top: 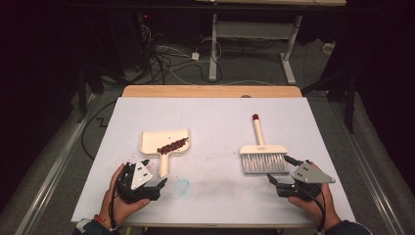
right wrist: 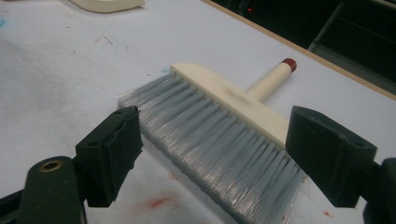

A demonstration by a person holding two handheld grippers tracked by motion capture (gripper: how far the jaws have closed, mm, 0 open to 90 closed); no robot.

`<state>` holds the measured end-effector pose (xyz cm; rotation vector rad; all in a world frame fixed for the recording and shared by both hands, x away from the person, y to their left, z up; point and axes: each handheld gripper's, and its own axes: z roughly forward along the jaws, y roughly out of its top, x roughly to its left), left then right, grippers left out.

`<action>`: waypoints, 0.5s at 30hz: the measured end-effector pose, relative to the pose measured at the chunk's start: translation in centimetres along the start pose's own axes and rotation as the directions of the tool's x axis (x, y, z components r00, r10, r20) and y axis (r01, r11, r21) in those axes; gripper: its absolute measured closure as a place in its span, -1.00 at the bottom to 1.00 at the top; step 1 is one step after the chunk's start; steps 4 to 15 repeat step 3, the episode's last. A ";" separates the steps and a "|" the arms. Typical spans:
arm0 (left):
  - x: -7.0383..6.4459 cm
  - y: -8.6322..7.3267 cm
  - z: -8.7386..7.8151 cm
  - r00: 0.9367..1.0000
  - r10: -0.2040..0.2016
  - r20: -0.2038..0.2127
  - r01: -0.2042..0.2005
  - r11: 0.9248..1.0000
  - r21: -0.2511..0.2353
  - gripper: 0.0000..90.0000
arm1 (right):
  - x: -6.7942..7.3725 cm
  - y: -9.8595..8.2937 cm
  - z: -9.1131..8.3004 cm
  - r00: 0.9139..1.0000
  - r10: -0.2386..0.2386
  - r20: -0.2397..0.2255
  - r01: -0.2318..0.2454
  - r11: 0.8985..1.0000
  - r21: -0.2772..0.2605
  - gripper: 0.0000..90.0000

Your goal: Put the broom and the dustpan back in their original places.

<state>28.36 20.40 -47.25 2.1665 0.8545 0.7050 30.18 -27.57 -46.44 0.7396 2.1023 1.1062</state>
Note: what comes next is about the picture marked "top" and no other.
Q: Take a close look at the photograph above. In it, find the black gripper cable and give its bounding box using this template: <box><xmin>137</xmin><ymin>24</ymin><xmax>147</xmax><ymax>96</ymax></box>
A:
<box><xmin>109</xmin><ymin>169</ymin><xmax>120</xmax><ymax>230</ymax></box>
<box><xmin>301</xmin><ymin>188</ymin><xmax>328</xmax><ymax>235</ymax></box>

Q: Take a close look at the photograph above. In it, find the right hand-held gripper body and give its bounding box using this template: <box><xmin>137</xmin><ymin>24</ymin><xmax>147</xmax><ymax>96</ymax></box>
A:
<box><xmin>275</xmin><ymin>161</ymin><xmax>337</xmax><ymax>200</ymax></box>

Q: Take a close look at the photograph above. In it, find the cream plastic dustpan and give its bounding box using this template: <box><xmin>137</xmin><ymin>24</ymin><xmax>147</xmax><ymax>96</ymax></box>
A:
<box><xmin>139</xmin><ymin>128</ymin><xmax>191</xmax><ymax>179</ymax></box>

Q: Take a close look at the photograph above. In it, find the brown debris pile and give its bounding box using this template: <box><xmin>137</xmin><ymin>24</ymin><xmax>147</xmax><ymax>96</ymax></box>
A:
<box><xmin>157</xmin><ymin>136</ymin><xmax>189</xmax><ymax>156</ymax></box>

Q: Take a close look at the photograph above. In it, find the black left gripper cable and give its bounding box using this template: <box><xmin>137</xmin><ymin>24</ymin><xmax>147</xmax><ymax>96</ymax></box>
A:
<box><xmin>109</xmin><ymin>169</ymin><xmax>120</xmax><ymax>230</ymax></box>

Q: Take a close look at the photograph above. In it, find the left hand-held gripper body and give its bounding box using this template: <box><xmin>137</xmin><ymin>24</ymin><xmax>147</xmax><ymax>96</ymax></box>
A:
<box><xmin>115</xmin><ymin>160</ymin><xmax>161</xmax><ymax>204</ymax></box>

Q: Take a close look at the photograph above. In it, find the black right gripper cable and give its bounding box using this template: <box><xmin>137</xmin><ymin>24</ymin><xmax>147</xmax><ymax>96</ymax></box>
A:
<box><xmin>301</xmin><ymin>188</ymin><xmax>328</xmax><ymax>235</ymax></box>

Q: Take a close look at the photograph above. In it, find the cream hand brush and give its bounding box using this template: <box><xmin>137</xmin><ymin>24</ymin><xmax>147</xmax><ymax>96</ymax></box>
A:
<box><xmin>239</xmin><ymin>114</ymin><xmax>291</xmax><ymax>175</ymax></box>

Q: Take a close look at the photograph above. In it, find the person's right hand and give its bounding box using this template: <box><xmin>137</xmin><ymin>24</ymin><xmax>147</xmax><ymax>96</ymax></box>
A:
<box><xmin>287</xmin><ymin>183</ymin><xmax>343</xmax><ymax>230</ymax></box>

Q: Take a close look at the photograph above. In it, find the red wristband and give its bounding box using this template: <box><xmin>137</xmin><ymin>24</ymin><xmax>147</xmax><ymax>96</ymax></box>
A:
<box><xmin>93</xmin><ymin>213</ymin><xmax>112</xmax><ymax>229</ymax></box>

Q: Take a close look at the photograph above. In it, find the metal floor rail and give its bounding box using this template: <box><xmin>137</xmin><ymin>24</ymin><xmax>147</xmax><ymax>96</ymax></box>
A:
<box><xmin>14</xmin><ymin>93</ymin><xmax>96</xmax><ymax>235</ymax></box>
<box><xmin>328</xmin><ymin>103</ymin><xmax>406</xmax><ymax>235</ymax></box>

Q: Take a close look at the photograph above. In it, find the white metal desk frame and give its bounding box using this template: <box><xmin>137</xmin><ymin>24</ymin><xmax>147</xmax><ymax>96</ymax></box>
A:
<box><xmin>208</xmin><ymin>13</ymin><xmax>303</xmax><ymax>86</ymax></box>

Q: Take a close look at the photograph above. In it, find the tangle of floor cables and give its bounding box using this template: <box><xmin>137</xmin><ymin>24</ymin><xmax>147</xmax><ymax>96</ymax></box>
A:
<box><xmin>138</xmin><ymin>23</ymin><xmax>224</xmax><ymax>86</ymax></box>

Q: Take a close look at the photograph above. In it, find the black floor cable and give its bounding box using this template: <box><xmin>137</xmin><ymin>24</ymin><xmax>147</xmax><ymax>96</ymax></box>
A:
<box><xmin>80</xmin><ymin>99</ymin><xmax>117</xmax><ymax>162</ymax></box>

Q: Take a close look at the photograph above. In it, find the person's left hand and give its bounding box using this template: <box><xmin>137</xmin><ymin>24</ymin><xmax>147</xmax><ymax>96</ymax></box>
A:
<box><xmin>99</xmin><ymin>163</ymin><xmax>152</xmax><ymax>228</ymax></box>

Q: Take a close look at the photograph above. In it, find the dark metal stand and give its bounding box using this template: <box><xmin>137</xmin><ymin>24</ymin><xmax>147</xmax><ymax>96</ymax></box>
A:
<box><xmin>301</xmin><ymin>70</ymin><xmax>357</xmax><ymax>135</ymax></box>

